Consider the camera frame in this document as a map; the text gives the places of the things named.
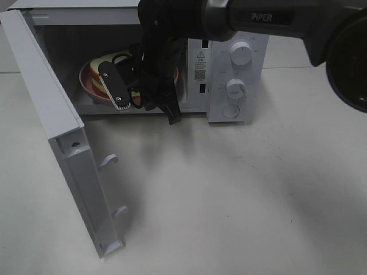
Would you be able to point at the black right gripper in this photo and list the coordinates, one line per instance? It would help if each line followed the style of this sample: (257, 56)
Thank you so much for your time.
(155, 65)

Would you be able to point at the round door release button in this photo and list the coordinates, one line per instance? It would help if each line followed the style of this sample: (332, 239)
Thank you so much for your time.
(231, 111)

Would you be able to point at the toast sandwich with lettuce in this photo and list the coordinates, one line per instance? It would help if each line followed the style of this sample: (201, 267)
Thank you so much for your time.
(123, 62)

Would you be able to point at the pink round plate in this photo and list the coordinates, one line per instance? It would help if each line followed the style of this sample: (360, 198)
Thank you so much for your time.
(137, 101)

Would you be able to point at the white microwave door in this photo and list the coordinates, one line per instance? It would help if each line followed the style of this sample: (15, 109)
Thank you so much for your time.
(65, 132)

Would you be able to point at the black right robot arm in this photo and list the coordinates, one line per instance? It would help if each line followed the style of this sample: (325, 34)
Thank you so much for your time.
(333, 32)

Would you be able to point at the white microwave oven body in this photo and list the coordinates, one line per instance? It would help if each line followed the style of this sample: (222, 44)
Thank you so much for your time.
(71, 33)

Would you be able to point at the lower white timer knob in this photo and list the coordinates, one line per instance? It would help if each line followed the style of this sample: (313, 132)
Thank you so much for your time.
(235, 88)

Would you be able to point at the upper white power knob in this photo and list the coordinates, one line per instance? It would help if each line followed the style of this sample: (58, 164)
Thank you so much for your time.
(241, 52)

